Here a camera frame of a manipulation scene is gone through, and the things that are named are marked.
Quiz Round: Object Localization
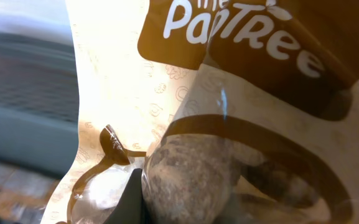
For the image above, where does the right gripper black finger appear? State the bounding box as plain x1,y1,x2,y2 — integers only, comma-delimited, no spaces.
103,169,150,224

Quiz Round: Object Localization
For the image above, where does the beige brown Pantree bag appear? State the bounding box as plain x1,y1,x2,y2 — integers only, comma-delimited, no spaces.
42,0,359,223

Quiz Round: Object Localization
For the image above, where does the grey plastic slotted basket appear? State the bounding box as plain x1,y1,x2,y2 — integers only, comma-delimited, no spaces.
0,33,79,179

